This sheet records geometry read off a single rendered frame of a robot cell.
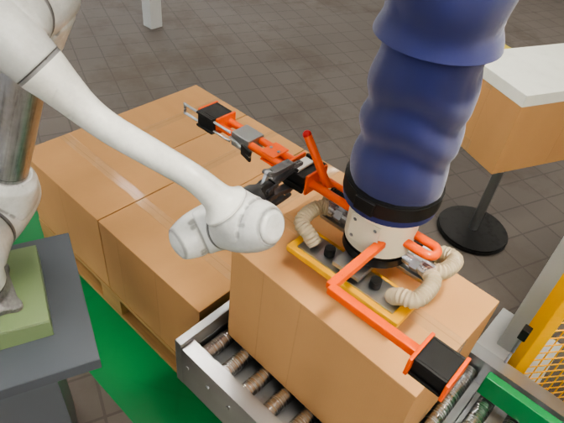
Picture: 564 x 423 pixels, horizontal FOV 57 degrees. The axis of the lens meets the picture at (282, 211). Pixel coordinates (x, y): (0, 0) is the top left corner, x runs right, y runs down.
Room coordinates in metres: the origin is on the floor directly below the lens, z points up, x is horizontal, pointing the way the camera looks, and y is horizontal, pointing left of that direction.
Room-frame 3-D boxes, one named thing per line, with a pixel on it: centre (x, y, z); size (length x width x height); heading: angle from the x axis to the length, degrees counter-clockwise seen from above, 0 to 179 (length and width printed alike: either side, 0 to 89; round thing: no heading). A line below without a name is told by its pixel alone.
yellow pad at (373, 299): (0.88, -0.19, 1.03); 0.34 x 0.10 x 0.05; 52
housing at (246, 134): (1.24, 0.12, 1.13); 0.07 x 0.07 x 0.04; 52
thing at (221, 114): (1.33, 0.23, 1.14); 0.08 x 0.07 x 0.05; 52
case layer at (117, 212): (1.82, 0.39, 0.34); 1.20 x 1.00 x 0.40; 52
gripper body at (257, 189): (0.99, 0.06, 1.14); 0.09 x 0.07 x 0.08; 142
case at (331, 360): (0.96, -0.23, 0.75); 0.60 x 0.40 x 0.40; 50
